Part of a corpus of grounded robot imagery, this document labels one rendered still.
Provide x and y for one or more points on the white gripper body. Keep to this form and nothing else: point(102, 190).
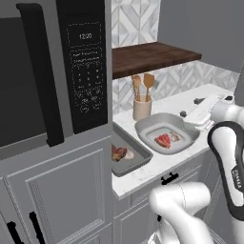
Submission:
point(201, 112)

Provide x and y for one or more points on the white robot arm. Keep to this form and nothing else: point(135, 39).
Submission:
point(228, 152)

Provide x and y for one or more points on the pale garlic bulb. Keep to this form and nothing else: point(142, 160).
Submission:
point(175, 137)

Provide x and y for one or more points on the grey round tupperware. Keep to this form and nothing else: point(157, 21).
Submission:
point(158, 125)

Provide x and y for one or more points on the red raw steak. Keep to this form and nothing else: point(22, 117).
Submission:
point(163, 140)

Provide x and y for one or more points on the grey rectangular tupperware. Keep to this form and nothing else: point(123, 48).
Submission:
point(139, 155)

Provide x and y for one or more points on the white garlic bulb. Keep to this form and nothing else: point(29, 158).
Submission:
point(129, 154)

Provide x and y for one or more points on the brown raw steak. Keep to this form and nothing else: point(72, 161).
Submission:
point(118, 153)

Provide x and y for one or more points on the beige utensil pot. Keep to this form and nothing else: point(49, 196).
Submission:
point(141, 110)

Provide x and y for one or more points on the wooden spatula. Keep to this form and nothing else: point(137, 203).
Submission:
point(148, 82)

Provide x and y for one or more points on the wooden spoon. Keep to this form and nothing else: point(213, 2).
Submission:
point(137, 84)

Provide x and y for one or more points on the grey drawer front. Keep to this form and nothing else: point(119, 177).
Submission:
point(190, 171)

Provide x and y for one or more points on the dark wooden shelf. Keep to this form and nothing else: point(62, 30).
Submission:
point(149, 57)

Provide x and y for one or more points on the grey microwave oven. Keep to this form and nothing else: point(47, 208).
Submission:
point(85, 63)

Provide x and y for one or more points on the tall grey cupboard door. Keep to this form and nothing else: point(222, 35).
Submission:
point(70, 190)

